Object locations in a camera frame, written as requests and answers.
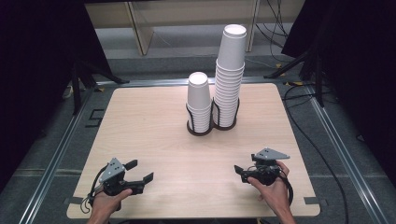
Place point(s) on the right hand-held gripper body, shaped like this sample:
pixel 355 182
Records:
pixel 264 174

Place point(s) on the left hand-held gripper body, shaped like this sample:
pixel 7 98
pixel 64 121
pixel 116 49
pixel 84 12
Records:
pixel 115 170

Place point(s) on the black double cup holder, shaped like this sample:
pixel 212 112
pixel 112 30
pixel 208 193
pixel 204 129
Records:
pixel 199 133

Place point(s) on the short white cup stack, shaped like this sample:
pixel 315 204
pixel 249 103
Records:
pixel 198 93

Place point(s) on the tall white cup stack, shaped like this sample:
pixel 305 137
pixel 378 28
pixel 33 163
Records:
pixel 231 62

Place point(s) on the person's right hand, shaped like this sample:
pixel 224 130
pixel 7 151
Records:
pixel 275 194

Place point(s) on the person's left hand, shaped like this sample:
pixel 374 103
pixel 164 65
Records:
pixel 106 203

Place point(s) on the yellow tape strip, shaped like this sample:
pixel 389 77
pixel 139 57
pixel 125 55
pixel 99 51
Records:
pixel 295 83

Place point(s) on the black metal stand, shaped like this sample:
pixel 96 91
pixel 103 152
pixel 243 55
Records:
pixel 318 84
pixel 75 90

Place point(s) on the black curtain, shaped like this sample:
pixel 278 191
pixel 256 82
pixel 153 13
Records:
pixel 37 77
pixel 358 62

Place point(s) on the light wooden shelf unit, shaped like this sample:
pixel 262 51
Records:
pixel 143 34

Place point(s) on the metal floor rail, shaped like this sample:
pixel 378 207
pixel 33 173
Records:
pixel 345 155
pixel 155 82
pixel 53 168

